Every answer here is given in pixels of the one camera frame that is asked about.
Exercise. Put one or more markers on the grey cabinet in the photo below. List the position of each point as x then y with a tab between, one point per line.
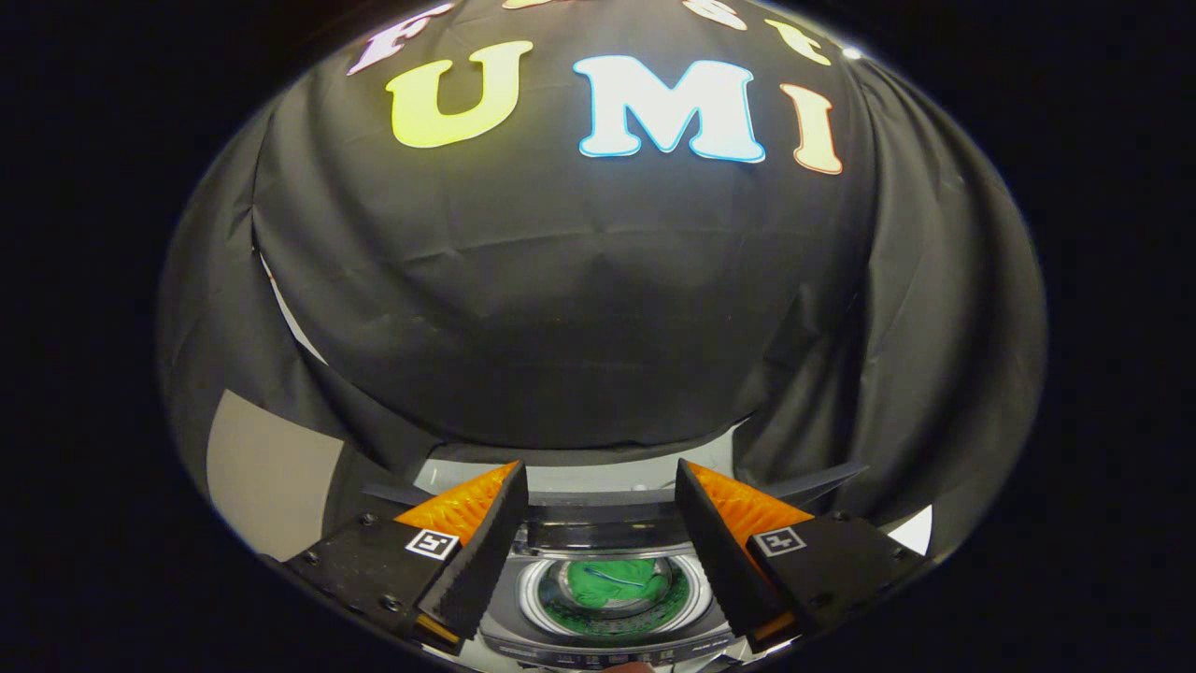
271	467

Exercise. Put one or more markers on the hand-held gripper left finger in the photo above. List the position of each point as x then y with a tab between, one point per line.
486	551

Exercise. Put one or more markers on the black backdrop cloth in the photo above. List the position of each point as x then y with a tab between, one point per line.
561	280

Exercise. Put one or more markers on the green polo shirt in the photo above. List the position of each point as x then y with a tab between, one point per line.
612	584

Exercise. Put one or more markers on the grey washing machine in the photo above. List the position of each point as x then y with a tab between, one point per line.
607	645

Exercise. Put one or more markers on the white board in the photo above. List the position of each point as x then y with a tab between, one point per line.
914	533

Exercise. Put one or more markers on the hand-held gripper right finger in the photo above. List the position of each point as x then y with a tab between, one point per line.
715	551

